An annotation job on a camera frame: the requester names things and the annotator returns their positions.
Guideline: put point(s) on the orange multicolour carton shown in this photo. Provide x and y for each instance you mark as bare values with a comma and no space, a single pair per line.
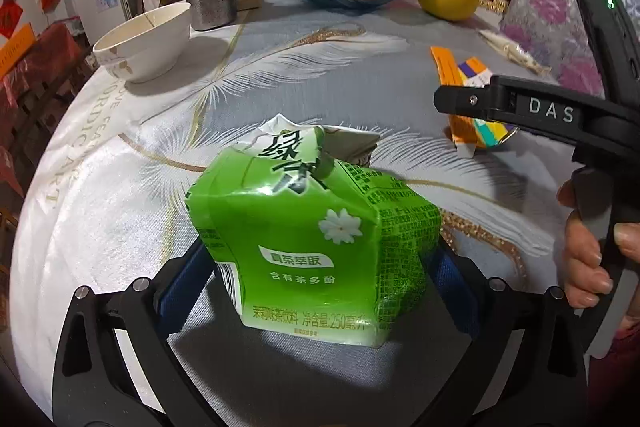
452,67

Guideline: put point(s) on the person's right forearm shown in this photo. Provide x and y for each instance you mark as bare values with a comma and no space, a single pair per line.
630,357

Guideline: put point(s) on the person's right hand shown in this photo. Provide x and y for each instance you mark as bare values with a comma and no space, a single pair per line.
582,257

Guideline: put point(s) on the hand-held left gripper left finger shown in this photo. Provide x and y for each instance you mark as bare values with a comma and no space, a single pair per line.
172,302

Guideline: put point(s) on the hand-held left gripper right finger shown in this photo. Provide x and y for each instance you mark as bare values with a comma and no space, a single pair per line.
450,279

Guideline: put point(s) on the white ceramic bowl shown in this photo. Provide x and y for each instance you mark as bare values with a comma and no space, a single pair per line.
145,47

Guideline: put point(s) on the small clear wrapper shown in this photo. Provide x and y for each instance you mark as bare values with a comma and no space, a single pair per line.
515,52

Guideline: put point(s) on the white tablecloth table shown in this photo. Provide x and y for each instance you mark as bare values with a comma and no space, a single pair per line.
125,187

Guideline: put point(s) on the orange flat box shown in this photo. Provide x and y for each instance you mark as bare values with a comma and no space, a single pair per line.
15,49

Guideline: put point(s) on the green tea carton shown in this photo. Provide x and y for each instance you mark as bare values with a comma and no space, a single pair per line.
310,247

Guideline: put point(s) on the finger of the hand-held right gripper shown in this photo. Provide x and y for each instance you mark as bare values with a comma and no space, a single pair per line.
465,99

